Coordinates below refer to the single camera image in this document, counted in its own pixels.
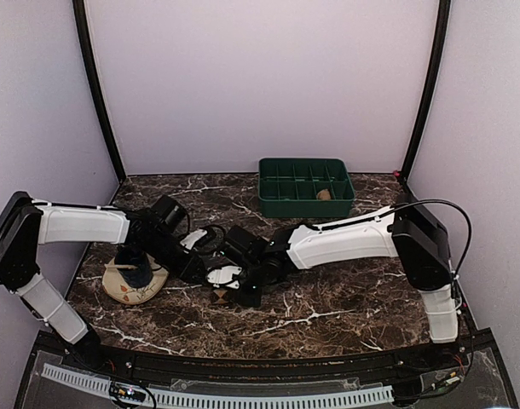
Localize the brown argyle sock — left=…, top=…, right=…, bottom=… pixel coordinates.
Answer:
left=211, top=289, right=233, bottom=305

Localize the tan brown sock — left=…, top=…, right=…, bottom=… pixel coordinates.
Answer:
left=316, top=188, right=332, bottom=201

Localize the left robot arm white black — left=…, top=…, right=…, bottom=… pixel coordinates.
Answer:
left=0, top=191, right=206, bottom=372

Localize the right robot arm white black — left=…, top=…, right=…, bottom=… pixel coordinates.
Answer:
left=225, top=194, right=459, bottom=370

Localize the dark blue ceramic cup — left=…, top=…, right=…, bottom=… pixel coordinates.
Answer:
left=114, top=246, right=153, bottom=288

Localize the cream plate with leaf pattern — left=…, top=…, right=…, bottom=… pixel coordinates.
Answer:
left=101, top=255, right=169, bottom=305

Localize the green divided plastic tray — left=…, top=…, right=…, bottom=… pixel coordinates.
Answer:
left=258, top=158, right=355, bottom=218

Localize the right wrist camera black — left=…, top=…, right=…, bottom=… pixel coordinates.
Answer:
left=221, top=226, right=269, bottom=266

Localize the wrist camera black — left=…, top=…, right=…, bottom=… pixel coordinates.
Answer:
left=151, top=195, right=188, bottom=233
left=221, top=226, right=269, bottom=266

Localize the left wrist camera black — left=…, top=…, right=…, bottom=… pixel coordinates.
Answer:
left=151, top=195, right=188, bottom=233

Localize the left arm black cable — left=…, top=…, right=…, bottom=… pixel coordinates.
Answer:
left=182, top=212, right=231, bottom=256

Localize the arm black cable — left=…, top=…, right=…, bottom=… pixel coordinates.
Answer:
left=391, top=199, right=474, bottom=274
left=182, top=212, right=231, bottom=256

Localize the white slotted cable duct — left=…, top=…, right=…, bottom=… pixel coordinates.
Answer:
left=41, top=363, right=395, bottom=408

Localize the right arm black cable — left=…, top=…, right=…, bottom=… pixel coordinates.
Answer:
left=391, top=199, right=474, bottom=274

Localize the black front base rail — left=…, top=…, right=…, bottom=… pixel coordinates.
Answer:
left=33, top=331, right=495, bottom=387

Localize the left black frame post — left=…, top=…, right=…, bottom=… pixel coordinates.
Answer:
left=72, top=0, right=127, bottom=183

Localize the black frame post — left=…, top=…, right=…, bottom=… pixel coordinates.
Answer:
left=398, top=0, right=452, bottom=190
left=72, top=0, right=127, bottom=183

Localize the right black frame post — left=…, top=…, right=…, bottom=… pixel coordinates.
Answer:
left=398, top=0, right=452, bottom=190

